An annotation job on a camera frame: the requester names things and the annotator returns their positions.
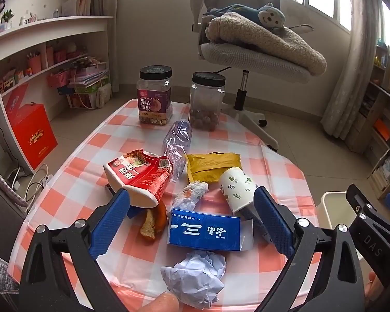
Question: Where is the stack of papers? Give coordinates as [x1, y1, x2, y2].
[68, 57, 111, 95]

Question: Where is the purple label nut jar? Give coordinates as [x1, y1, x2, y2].
[136, 66, 173, 127]

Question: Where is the crushed clear plastic bottle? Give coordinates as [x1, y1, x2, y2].
[163, 120, 193, 181]

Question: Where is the person's right hand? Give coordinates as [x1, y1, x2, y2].
[368, 271, 387, 300]

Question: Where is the pink white checked tablecloth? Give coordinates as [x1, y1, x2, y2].
[8, 99, 316, 312]

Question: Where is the crumpled stained tissue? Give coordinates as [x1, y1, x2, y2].
[172, 181, 209, 217]

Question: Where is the clear plastic nut jar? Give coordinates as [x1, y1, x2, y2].
[188, 71, 226, 132]

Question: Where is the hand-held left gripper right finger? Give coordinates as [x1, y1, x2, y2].
[253, 187, 366, 312]

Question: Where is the blue cardboard box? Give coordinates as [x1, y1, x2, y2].
[167, 214, 254, 252]

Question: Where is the wooden shelf unit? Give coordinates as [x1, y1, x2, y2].
[344, 44, 390, 199]

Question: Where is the crumpled white paper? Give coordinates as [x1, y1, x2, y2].
[160, 250, 226, 311]

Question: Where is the white bag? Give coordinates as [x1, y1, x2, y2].
[67, 86, 113, 110]

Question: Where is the leaf print paper cup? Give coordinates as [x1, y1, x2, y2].
[219, 167, 259, 217]

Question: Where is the white bookshelf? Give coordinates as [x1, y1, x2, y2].
[0, 0, 114, 176]

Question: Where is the pink basket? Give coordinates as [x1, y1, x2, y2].
[47, 70, 71, 88]

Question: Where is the red gift box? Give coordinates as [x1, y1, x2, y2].
[3, 83, 58, 171]

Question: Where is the red snack bag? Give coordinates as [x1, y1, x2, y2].
[103, 149, 174, 209]

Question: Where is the grey cloth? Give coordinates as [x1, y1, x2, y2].
[0, 249, 21, 296]

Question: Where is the small potted plant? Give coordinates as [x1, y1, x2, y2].
[1, 9, 14, 30]

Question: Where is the pink pen holder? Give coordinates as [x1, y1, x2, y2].
[27, 52, 42, 74]

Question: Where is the blue monkey plush toy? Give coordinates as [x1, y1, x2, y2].
[203, 3, 288, 33]

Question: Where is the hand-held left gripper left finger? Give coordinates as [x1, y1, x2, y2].
[18, 188, 131, 312]

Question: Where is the grey office chair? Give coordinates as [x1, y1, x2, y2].
[190, 0, 316, 152]

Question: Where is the person's left hand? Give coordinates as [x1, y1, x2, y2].
[139, 292, 180, 312]

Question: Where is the white cable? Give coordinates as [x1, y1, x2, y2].
[6, 163, 50, 202]

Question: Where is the white trash bin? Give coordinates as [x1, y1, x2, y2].
[321, 191, 361, 235]

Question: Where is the yellow wrapper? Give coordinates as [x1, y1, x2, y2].
[185, 152, 240, 184]

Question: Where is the beige fleece blanket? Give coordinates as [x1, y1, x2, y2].
[205, 15, 327, 75]

